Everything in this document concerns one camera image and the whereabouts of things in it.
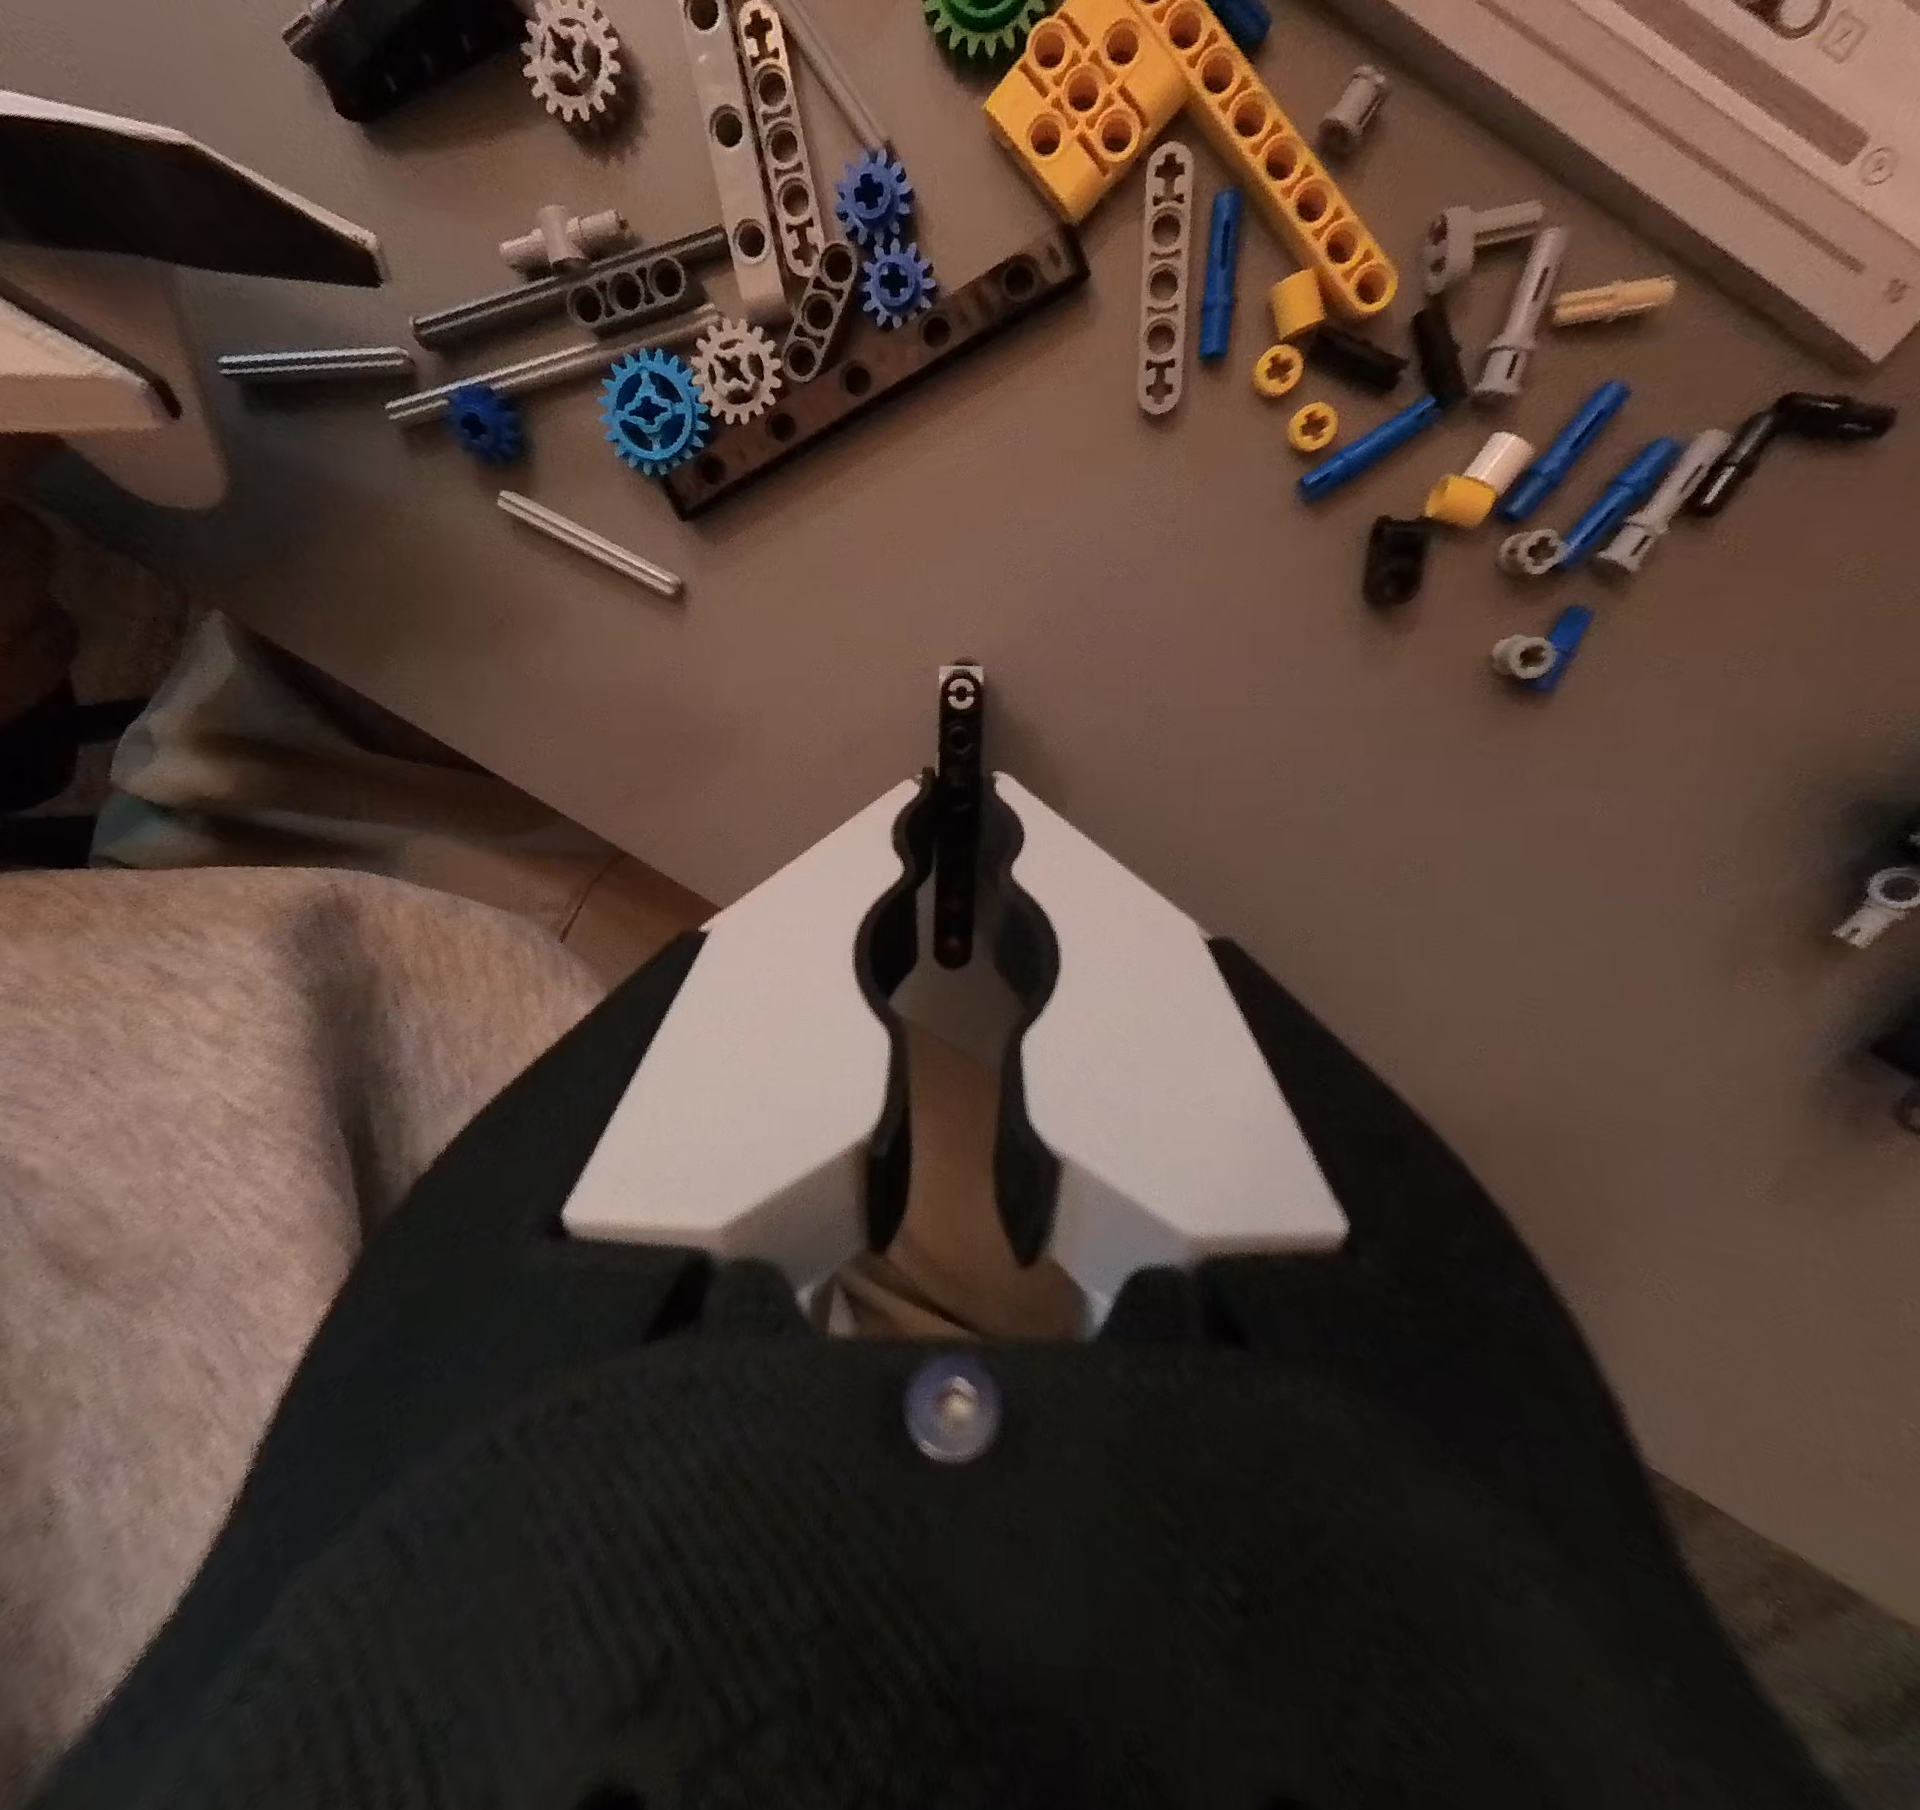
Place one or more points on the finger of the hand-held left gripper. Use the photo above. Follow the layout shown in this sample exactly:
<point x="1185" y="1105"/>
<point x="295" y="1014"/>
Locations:
<point x="195" y="204"/>
<point x="60" y="370"/>

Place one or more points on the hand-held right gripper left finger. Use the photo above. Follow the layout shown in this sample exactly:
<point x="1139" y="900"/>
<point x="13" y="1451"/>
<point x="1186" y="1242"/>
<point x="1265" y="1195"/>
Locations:
<point x="719" y="1074"/>

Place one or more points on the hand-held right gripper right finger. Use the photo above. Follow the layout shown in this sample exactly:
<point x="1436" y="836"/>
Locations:
<point x="1185" y="1074"/>

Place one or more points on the thin black lego beam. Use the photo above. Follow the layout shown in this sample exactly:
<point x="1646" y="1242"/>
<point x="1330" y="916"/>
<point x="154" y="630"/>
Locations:
<point x="960" y="791"/>

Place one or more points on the black and yellow lego assembly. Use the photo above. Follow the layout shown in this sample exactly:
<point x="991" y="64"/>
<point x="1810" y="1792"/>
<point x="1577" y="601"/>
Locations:
<point x="1883" y="898"/>

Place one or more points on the black curved lego panel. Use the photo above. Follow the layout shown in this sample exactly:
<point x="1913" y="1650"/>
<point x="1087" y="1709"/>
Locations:
<point x="405" y="17"/>

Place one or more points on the thick dark grey lego axle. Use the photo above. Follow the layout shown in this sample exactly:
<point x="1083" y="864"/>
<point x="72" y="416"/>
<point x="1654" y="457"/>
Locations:
<point x="479" y="315"/>

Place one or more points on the small blue lego gear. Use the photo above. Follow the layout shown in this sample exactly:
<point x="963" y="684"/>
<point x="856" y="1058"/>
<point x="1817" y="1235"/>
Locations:
<point x="874" y="199"/>
<point x="485" y="422"/>
<point x="896" y="280"/>

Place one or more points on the light grey lego axle connector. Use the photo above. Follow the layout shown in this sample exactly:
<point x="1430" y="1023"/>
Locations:
<point x="564" y="237"/>

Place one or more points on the light grey lego gear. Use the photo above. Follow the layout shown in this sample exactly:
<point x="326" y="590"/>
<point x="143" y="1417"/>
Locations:
<point x="574" y="54"/>
<point x="735" y="370"/>

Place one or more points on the short light grey lego axle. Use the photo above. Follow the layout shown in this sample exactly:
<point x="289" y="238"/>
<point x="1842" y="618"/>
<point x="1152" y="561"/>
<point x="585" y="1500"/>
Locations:
<point x="590" y="543"/>

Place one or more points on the dark grey three-hole lego beam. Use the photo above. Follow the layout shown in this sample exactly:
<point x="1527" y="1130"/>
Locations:
<point x="621" y="292"/>

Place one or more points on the large blue lego gear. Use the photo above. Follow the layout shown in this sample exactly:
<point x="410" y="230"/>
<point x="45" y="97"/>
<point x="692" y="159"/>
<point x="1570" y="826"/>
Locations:
<point x="656" y="411"/>

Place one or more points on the grey and blue lego pin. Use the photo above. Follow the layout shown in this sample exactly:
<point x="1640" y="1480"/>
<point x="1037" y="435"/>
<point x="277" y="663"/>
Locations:
<point x="1537" y="646"/>

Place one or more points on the black lego connector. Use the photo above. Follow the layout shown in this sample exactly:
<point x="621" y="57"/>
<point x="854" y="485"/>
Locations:
<point x="1396" y="558"/>
<point x="1440" y="349"/>

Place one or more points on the light grey thin lego beam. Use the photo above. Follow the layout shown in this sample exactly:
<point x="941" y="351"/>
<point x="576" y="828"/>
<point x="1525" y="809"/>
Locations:
<point x="1167" y="280"/>
<point x="781" y="115"/>

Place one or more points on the grey lego bush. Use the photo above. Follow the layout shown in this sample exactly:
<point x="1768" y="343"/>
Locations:
<point x="1531" y="551"/>

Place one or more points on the thin grey three-hole lego beam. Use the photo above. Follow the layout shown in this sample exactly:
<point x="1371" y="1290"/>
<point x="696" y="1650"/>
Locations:
<point x="821" y="309"/>

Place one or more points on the small yellow lego piece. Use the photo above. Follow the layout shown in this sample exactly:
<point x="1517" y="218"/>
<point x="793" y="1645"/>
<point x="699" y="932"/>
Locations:
<point x="1452" y="496"/>

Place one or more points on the thin grey lego axle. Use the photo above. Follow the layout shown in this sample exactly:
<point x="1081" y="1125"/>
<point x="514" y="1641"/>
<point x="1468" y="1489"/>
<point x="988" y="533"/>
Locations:
<point x="817" y="41"/>

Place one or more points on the blue lego axle pin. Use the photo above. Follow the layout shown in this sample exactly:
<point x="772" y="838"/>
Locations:
<point x="1372" y="448"/>

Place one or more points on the yellow lego bush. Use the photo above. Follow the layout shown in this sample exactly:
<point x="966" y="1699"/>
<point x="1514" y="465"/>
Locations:
<point x="1280" y="370"/>
<point x="1312" y="422"/>

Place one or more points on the white lego tube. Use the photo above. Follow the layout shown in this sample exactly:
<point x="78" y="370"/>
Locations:
<point x="1499" y="459"/>

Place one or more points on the black lego pin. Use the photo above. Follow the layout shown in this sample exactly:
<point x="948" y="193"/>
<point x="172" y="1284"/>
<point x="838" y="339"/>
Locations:
<point x="1358" y="354"/>

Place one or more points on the long grey lego pin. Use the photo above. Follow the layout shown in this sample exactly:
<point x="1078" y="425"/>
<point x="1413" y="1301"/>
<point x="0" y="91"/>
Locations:
<point x="1523" y="309"/>
<point x="1667" y="496"/>

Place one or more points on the long black lego beam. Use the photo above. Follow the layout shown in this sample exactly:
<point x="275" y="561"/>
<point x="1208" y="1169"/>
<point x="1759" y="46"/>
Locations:
<point x="960" y="325"/>

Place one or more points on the yellow lego tube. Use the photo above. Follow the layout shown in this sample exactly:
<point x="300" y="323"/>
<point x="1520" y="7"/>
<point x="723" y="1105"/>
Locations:
<point x="1297" y="302"/>

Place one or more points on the yellow lego block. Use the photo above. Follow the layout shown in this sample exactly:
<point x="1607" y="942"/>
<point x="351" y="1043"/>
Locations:
<point x="1034" y="115"/>

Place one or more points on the grey angled lego connector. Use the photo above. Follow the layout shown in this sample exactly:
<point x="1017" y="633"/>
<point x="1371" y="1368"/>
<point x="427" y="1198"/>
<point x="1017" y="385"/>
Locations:
<point x="1461" y="242"/>

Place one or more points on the black bent lego piece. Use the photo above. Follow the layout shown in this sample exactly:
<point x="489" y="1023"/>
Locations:
<point x="1793" y="439"/>

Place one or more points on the tan lego pin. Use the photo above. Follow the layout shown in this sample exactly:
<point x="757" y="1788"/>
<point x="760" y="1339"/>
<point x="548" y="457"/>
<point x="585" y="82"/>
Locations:
<point x="1612" y="298"/>

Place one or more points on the long yellow lego beam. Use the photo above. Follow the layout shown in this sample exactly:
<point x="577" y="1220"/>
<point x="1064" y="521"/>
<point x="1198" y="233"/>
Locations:
<point x="1246" y="115"/>

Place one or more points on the short grey lego pin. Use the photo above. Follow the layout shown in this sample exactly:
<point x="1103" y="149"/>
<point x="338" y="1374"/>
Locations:
<point x="1355" y="106"/>

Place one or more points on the lego instruction booklet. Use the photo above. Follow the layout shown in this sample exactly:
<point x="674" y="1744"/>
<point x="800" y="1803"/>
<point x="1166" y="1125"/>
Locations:
<point x="1499" y="26"/>

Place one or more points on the person's grey trouser leg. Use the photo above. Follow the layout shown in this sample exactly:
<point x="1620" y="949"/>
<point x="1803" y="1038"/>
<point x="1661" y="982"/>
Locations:
<point x="225" y="1166"/>

